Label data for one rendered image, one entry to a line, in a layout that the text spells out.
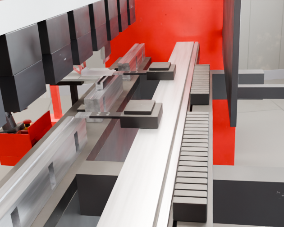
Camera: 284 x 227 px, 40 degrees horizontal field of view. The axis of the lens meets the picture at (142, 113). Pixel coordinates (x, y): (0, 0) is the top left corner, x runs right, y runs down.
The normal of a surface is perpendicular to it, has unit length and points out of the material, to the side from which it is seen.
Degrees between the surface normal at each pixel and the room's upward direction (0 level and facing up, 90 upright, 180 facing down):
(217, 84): 90
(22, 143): 90
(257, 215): 90
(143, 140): 0
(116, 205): 0
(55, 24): 90
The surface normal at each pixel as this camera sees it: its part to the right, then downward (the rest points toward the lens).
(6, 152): -0.21, 0.37
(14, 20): 0.98, 0.01
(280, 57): 0.09, 0.35
